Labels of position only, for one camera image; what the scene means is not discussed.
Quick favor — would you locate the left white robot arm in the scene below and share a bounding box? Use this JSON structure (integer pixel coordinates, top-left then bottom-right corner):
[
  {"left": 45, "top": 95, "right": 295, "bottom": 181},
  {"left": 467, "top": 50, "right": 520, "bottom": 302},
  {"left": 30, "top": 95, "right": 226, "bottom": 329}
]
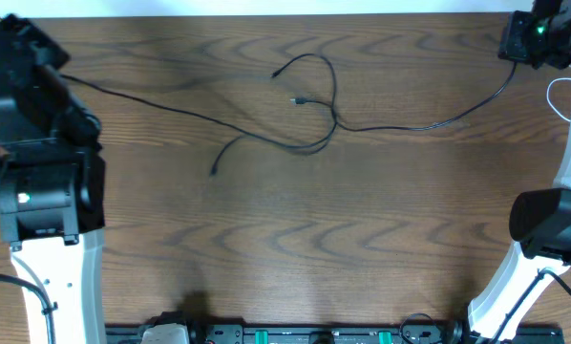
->
[{"left": 0, "top": 15, "right": 107, "bottom": 343}]

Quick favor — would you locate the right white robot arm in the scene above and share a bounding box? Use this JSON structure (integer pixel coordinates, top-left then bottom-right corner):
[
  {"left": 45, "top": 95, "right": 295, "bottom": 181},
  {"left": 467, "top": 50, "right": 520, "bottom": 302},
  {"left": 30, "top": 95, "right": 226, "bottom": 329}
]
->
[{"left": 443, "top": 0, "right": 571, "bottom": 343}]

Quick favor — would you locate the white usb cable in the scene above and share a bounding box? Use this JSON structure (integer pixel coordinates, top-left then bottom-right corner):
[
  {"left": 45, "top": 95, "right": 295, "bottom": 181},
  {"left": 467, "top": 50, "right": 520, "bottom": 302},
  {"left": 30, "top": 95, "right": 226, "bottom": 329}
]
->
[{"left": 546, "top": 76, "right": 571, "bottom": 123}]

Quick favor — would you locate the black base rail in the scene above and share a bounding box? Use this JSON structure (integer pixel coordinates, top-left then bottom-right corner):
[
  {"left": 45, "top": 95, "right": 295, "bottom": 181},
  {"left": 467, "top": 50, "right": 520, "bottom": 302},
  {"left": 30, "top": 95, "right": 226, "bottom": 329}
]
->
[{"left": 106, "top": 310, "right": 563, "bottom": 344}]

